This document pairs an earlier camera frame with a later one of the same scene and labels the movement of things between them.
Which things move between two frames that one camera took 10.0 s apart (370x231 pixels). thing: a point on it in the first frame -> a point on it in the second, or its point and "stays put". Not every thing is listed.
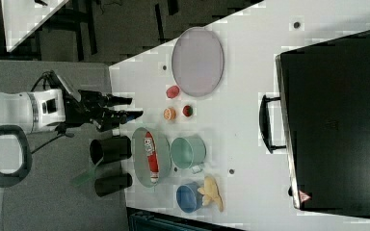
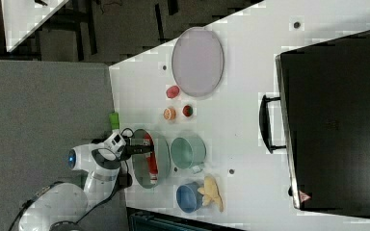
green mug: (189, 152) stays put
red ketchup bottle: (152, 157) stays put
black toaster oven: (332, 118) stays put
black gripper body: (90, 106) -> (136, 148)
